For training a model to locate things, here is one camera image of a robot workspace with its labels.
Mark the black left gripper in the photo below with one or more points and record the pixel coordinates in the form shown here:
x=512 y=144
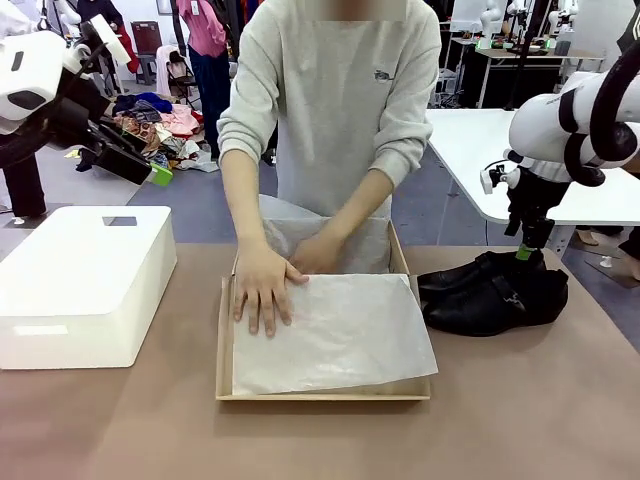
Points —
x=80 y=120

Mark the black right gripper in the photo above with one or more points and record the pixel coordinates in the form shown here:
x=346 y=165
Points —
x=535 y=200

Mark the black leather shoe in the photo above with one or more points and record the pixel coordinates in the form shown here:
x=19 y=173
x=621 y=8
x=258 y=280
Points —
x=460 y=275
x=480 y=315

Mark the white tissue paper sheet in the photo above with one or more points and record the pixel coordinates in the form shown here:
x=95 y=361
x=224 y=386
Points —
x=340 y=330

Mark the brown cardboard shoe box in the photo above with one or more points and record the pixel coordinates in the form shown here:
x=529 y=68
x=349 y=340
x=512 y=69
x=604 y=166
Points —
x=320 y=397

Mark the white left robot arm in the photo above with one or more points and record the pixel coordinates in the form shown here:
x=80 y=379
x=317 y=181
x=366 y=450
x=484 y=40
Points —
x=30 y=70

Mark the person's right forearm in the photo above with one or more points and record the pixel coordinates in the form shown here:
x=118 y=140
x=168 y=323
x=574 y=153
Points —
x=240 y=200

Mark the small white robot arm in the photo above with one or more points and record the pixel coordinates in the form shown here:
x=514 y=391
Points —
x=560 y=20
x=487 y=20

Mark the person's left forearm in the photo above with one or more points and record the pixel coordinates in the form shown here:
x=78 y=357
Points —
x=360 y=205

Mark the white plastic storage box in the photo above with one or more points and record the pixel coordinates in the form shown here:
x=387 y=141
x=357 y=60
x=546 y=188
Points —
x=75 y=265

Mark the person's right hand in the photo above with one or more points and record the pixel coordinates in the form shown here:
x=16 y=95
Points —
x=265 y=295

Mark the person's left hand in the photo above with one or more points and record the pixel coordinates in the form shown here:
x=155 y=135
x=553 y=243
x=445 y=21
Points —
x=317 y=255

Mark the pile of colourful clothes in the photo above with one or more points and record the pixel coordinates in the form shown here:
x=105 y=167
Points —
x=150 y=125

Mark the folding chair with clothes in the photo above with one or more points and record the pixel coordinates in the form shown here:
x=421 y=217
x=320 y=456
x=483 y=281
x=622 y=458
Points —
x=175 y=70

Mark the white table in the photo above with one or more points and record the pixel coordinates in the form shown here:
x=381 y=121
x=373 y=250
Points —
x=475 y=145

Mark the grey floor plate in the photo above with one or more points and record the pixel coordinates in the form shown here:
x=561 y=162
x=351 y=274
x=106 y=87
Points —
x=617 y=272

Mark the standing person in black trousers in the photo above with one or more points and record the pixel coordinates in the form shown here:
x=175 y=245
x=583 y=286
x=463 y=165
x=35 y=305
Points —
x=25 y=195

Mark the mannequin in pink shirt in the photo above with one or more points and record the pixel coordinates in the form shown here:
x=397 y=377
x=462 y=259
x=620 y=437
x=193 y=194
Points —
x=205 y=75

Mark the person in black top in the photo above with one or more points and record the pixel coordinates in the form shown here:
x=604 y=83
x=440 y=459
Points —
x=102 y=10

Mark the black workbench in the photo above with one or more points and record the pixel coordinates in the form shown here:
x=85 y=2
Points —
x=510 y=85

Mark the white step stool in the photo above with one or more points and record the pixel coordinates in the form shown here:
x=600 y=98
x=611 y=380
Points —
x=447 y=85

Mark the black tripod pole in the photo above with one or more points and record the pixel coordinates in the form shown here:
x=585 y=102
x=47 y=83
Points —
x=525 y=60

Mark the person in grey sweatshirt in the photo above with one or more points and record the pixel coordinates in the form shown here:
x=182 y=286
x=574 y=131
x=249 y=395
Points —
x=330 y=100

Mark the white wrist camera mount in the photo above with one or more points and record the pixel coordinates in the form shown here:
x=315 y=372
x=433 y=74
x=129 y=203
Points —
x=487 y=181

